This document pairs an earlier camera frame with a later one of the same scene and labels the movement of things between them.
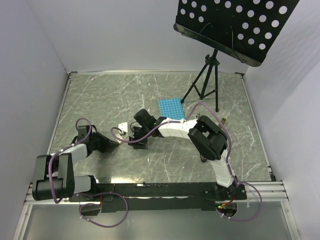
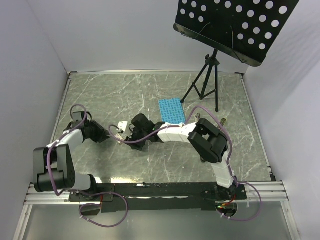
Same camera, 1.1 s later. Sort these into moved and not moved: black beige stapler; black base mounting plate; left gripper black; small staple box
Moved: left gripper black
Not moved: small staple box; black beige stapler; black base mounting plate
